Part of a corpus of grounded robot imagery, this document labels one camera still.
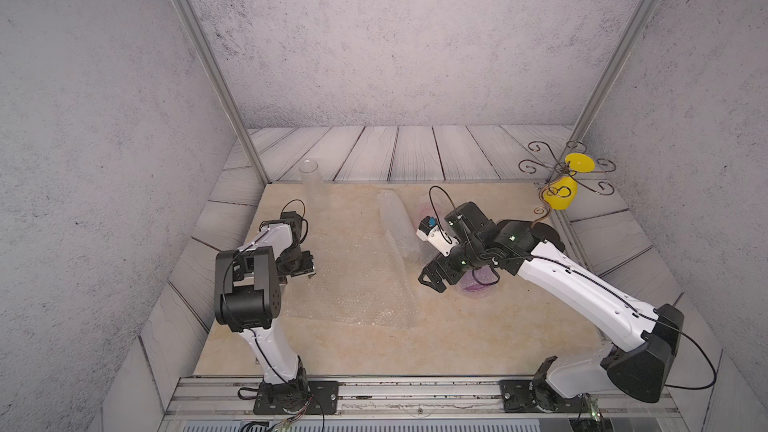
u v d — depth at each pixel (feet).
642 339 1.30
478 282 2.08
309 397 2.34
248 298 1.66
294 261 2.65
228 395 2.46
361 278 3.10
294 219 2.82
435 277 2.08
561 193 2.43
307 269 2.83
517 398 2.38
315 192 3.58
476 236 1.77
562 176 2.65
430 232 2.12
